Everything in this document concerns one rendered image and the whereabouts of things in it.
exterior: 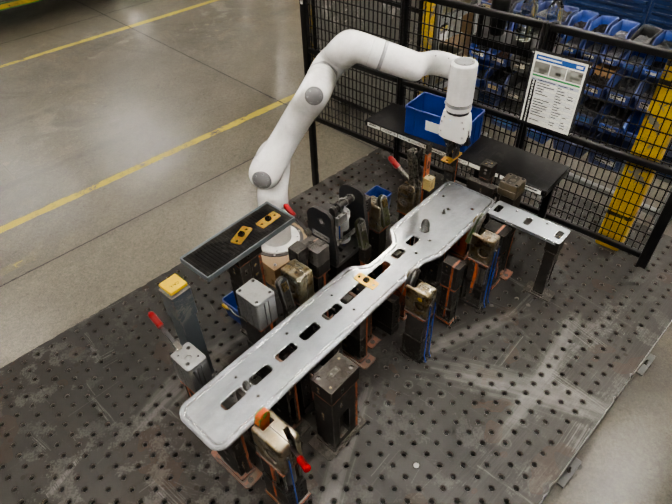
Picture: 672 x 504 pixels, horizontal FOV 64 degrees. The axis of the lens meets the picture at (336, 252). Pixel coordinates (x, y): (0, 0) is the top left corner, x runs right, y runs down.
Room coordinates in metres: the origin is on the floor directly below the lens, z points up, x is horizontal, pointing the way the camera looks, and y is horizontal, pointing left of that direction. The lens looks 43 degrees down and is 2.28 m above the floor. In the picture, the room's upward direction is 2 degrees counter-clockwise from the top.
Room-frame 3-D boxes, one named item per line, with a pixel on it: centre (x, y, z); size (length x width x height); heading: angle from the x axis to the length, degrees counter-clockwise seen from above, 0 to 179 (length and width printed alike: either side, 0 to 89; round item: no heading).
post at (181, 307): (1.10, 0.48, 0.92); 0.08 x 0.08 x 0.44; 47
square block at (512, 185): (1.69, -0.70, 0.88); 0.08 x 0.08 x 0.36; 47
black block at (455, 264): (1.32, -0.41, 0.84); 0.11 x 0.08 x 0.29; 47
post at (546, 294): (1.43, -0.80, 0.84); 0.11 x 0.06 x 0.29; 47
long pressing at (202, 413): (1.21, -0.09, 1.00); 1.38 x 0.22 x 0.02; 137
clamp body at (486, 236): (1.39, -0.53, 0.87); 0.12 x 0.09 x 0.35; 47
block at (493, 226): (1.50, -0.60, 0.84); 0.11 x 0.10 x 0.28; 47
